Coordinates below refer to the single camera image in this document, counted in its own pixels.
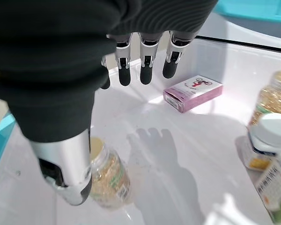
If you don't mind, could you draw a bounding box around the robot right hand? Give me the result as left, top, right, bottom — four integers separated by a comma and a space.
0, 0, 220, 206

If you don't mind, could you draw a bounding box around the blue fronted cart drawer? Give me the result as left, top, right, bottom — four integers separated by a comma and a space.
0, 37, 281, 225
196, 0, 281, 51

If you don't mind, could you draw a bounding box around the pink medicine box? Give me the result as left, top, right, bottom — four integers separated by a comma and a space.
163, 75, 224, 114

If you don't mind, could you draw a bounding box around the white capped medicine bottle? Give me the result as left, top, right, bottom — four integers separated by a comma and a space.
244, 113, 281, 170

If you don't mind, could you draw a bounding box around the green white medicine box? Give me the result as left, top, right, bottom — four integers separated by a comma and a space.
255, 152, 281, 225

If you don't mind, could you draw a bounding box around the round yellow packet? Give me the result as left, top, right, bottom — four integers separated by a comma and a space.
248, 70, 281, 132

